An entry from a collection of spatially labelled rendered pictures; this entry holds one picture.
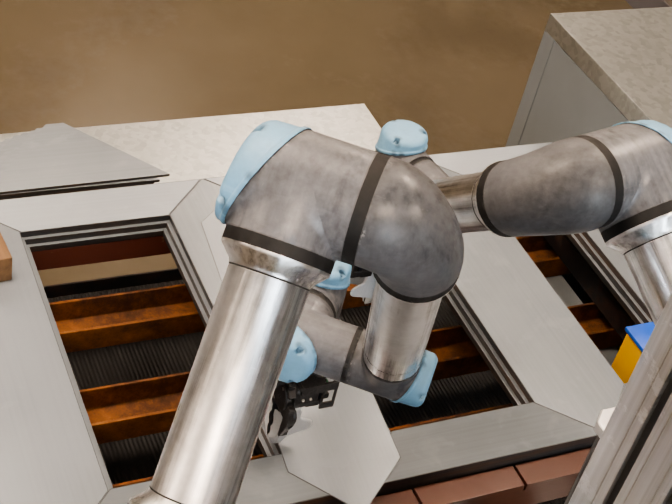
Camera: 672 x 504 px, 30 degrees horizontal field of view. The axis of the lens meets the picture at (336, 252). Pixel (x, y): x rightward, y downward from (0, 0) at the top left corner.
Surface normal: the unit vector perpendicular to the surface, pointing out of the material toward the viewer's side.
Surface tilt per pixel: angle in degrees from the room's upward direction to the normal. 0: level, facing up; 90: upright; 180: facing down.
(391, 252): 89
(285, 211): 47
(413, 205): 42
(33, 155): 0
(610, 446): 90
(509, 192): 66
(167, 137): 0
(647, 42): 0
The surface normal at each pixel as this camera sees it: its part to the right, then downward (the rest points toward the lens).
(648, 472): -0.91, 0.11
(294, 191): -0.07, -0.08
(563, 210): -0.15, 0.47
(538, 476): 0.18, -0.75
